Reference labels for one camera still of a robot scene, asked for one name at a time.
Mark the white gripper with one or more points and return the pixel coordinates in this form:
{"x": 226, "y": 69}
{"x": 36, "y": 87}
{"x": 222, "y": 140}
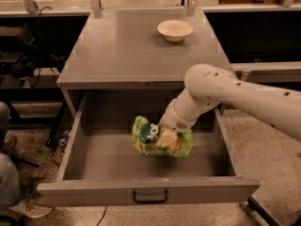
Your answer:
{"x": 172, "y": 119}

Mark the green rice chip bag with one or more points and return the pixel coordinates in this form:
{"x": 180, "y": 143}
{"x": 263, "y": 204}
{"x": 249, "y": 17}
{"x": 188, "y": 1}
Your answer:
{"x": 146, "y": 134}

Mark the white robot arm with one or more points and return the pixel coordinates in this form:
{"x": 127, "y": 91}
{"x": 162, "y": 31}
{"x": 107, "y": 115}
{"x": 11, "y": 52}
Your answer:
{"x": 206, "y": 86}

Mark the open grey top drawer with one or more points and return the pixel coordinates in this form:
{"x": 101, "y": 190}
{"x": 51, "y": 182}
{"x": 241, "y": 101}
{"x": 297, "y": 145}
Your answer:
{"x": 101, "y": 167}

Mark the grey cabinet counter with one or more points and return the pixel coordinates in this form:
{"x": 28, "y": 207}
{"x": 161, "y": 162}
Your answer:
{"x": 123, "y": 47}

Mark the white paper bowl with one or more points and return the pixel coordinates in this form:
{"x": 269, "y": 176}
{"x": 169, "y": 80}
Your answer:
{"x": 175, "y": 30}

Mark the beige sneaker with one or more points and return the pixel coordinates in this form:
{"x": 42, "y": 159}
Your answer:
{"x": 32, "y": 205}

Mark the dark machine on left shelf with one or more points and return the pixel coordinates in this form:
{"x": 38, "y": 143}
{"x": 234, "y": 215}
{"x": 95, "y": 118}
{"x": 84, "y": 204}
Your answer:
{"x": 15, "y": 41}

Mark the person's jeans leg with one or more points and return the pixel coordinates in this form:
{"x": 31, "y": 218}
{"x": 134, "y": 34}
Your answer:
{"x": 10, "y": 186}

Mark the black drawer handle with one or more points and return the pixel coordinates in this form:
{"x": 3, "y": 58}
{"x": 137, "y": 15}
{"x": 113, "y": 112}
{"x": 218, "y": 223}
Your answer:
{"x": 155, "y": 197}

